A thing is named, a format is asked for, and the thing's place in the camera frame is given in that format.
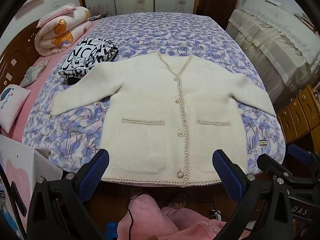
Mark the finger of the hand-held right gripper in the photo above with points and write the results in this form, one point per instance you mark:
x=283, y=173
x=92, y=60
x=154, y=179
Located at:
x=266, y=163
x=298, y=151

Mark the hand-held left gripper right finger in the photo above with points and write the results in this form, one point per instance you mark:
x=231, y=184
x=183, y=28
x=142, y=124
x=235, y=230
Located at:
x=227, y=177

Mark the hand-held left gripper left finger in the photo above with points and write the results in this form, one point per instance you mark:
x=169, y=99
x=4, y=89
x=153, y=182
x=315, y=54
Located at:
x=93, y=172

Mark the white fluffy cardigan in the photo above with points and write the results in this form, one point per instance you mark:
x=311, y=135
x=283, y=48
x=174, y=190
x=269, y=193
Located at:
x=150, y=105

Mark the wooden cabinet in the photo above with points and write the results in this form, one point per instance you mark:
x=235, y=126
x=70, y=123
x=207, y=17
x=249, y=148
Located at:
x=300, y=115

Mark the white charger plug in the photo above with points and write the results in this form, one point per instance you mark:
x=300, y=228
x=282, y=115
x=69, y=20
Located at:
x=215, y=215

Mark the fuzzy brown slipper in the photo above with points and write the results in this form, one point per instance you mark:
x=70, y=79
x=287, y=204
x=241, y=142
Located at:
x=177, y=200

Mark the blue plastic object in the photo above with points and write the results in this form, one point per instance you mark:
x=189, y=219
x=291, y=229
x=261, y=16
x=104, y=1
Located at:
x=111, y=230

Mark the person's pink fleece clothing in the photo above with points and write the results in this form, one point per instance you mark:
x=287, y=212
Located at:
x=150, y=220

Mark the white cardboard box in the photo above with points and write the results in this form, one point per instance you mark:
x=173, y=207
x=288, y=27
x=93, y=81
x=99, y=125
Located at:
x=15, y=170

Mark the black flat device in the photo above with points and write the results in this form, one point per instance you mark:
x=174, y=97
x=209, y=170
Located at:
x=18, y=200

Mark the white pink pillow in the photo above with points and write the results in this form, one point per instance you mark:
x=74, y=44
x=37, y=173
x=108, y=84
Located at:
x=12, y=107

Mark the cream lace covered furniture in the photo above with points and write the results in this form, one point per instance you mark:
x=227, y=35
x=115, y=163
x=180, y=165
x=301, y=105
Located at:
x=270, y=42

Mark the pink bed sheet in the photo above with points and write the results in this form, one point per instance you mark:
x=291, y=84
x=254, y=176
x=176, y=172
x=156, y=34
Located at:
x=48, y=66

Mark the folded grey cloth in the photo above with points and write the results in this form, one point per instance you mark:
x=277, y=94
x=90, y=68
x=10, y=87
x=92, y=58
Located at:
x=32, y=73

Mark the black and white printed garment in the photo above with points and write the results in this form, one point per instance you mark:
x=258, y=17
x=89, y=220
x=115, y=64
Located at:
x=87, y=55

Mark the wooden headboard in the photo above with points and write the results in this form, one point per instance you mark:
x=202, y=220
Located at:
x=17, y=50

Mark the rolled bear print quilt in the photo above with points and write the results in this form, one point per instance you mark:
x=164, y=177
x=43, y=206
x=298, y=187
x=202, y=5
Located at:
x=62, y=30

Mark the blue floral blanket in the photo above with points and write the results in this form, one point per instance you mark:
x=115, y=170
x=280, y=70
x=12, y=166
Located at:
x=150, y=30

